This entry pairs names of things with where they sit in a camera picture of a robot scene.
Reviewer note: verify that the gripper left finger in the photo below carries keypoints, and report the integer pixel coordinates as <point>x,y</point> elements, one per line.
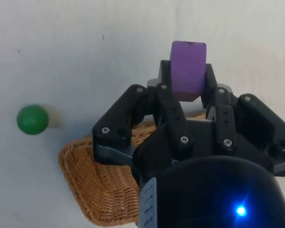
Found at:
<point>171,118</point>

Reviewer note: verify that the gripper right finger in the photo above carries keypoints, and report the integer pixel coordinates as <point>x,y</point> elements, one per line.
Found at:
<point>225,118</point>

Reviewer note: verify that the purple triangular block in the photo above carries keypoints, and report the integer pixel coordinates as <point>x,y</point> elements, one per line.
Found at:
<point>187,69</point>

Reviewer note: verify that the wicker basket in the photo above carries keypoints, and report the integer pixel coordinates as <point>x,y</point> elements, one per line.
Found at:
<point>102,185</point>

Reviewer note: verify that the green ball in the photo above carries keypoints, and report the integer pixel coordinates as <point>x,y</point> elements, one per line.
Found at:
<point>32,119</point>

